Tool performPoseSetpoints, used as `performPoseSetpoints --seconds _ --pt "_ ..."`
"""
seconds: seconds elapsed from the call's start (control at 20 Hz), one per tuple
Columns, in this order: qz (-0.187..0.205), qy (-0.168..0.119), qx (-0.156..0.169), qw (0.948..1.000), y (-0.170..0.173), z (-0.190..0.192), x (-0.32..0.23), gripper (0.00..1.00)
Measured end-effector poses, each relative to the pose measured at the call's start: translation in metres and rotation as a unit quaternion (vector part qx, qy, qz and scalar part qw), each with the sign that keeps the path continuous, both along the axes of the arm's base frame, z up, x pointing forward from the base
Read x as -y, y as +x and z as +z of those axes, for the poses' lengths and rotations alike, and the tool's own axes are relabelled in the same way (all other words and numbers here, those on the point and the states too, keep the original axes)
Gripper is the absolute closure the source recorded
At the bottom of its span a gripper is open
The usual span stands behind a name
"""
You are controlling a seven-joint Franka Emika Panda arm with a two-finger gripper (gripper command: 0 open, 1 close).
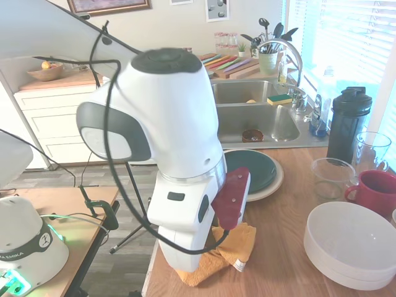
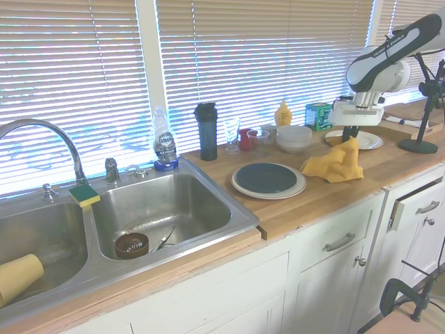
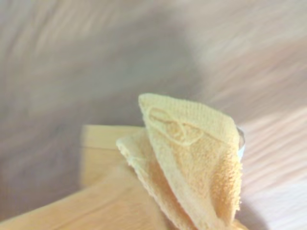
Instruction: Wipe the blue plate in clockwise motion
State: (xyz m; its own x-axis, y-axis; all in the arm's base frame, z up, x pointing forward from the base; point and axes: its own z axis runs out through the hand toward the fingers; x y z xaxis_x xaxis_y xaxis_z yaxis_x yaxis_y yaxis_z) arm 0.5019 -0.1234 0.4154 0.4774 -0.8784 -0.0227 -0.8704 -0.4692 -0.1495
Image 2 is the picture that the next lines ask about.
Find stainless steel double sink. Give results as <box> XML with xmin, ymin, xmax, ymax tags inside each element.
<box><xmin>0</xmin><ymin>161</ymin><xmax>261</xmax><ymax>309</ymax></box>

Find wooden tray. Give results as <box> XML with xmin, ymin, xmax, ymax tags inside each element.
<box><xmin>380</xmin><ymin>110</ymin><xmax>445</xmax><ymax>136</ymax></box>

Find white dinner plate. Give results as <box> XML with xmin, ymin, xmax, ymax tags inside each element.
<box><xmin>325</xmin><ymin>129</ymin><xmax>385</xmax><ymax>151</ymax></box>

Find metal drawer handle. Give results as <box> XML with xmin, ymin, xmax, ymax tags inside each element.
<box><xmin>416</xmin><ymin>200</ymin><xmax>441</xmax><ymax>215</ymax></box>
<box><xmin>325</xmin><ymin>232</ymin><xmax>356</xmax><ymax>253</ymax></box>

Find dark blue plate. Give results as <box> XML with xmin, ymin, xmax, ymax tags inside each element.
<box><xmin>236</xmin><ymin>162</ymin><xmax>298</xmax><ymax>195</ymax></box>

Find black round-base camera stand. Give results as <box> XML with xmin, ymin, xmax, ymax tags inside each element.
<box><xmin>398</xmin><ymin>51</ymin><xmax>445</xmax><ymax>154</ymax></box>

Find brown bowl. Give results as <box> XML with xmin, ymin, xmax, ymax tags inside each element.
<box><xmin>115</xmin><ymin>232</ymin><xmax>150</xmax><ymax>260</ymax></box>

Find white bowl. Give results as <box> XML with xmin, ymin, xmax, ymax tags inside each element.
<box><xmin>276</xmin><ymin>125</ymin><xmax>313</xmax><ymax>148</ymax></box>
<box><xmin>277</xmin><ymin>138</ymin><xmax>312</xmax><ymax>155</ymax></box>

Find large cream plate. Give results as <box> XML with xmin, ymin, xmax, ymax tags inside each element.
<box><xmin>231</xmin><ymin>163</ymin><xmax>308</xmax><ymax>200</ymax></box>

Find clear Dawn soap bottle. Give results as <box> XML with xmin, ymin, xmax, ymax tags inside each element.
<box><xmin>152</xmin><ymin>106</ymin><xmax>181</xmax><ymax>172</ymax></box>

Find chrome gooseneck faucet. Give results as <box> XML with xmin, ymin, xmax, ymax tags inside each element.
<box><xmin>0</xmin><ymin>118</ymin><xmax>88</xmax><ymax>186</ymax></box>

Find white base cabinet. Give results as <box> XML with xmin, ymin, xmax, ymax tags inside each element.
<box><xmin>58</xmin><ymin>163</ymin><xmax>445</xmax><ymax>334</ymax></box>

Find yellow cloth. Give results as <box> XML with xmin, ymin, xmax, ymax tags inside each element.
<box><xmin>300</xmin><ymin>136</ymin><xmax>364</xmax><ymax>184</ymax></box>

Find chrome faucet handle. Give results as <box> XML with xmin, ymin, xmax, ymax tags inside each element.
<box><xmin>105</xmin><ymin>157</ymin><xmax>122</xmax><ymax>185</ymax></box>

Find red mug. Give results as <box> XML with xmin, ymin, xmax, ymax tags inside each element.
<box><xmin>238</xmin><ymin>128</ymin><xmax>258</xmax><ymax>152</ymax></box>

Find yellow mustard bottle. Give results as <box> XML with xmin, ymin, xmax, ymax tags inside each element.
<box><xmin>274</xmin><ymin>99</ymin><xmax>292</xmax><ymax>127</ymax></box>

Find small glass jar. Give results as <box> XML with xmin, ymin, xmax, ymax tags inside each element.
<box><xmin>260</xmin><ymin>124</ymin><xmax>278</xmax><ymax>145</ymax></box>

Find white window blind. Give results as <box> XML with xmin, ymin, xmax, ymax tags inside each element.
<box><xmin>0</xmin><ymin>0</ymin><xmax>154</xmax><ymax>196</ymax></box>
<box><xmin>155</xmin><ymin>0</ymin><xmax>375</xmax><ymax>156</ymax></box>
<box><xmin>377</xmin><ymin>0</ymin><xmax>445</xmax><ymax>105</ymax></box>

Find black C-clamp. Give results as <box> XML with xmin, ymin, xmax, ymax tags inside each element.
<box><xmin>380</xmin><ymin>259</ymin><xmax>445</xmax><ymax>323</ymax></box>

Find black shaker bottle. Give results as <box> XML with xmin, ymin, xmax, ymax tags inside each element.
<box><xmin>193</xmin><ymin>102</ymin><xmax>219</xmax><ymax>161</ymax></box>

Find green cardboard box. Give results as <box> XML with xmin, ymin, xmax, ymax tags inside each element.
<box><xmin>305</xmin><ymin>102</ymin><xmax>335</xmax><ymax>132</ymax></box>

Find white folded cloth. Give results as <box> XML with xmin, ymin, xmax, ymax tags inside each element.
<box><xmin>385</xmin><ymin>116</ymin><xmax>422</xmax><ymax>128</ymax></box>

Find chrome sink sprayer knob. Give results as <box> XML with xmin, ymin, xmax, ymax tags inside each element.
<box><xmin>40</xmin><ymin>183</ymin><xmax>58</xmax><ymax>202</ymax></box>

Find yellow plastic cup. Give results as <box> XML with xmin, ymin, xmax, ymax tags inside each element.
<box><xmin>0</xmin><ymin>253</ymin><xmax>45</xmax><ymax>309</ymax></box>

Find metal utensils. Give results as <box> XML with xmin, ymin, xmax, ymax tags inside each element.
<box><xmin>149</xmin><ymin>225</ymin><xmax>177</xmax><ymax>253</ymax></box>

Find clear glass cup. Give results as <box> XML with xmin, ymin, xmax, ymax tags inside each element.
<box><xmin>245</xmin><ymin>129</ymin><xmax>270</xmax><ymax>154</ymax></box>

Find tall clear drinking glass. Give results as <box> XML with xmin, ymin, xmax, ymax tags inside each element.
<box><xmin>223</xmin><ymin>118</ymin><xmax>241</xmax><ymax>154</ymax></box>

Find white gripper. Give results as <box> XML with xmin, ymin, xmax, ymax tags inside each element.
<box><xmin>328</xmin><ymin>97</ymin><xmax>385</xmax><ymax>143</ymax></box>

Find green and yellow sponge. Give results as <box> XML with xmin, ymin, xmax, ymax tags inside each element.
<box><xmin>68</xmin><ymin>183</ymin><xmax>101</xmax><ymax>209</ymax></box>

